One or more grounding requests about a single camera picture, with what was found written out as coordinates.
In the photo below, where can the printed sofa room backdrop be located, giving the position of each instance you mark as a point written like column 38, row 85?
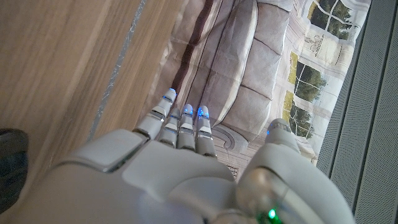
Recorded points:
column 248, row 77

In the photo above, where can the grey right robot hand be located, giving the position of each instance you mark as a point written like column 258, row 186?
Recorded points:
column 140, row 186

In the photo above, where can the dark grey rounded device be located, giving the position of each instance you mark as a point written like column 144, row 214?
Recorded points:
column 12, row 168

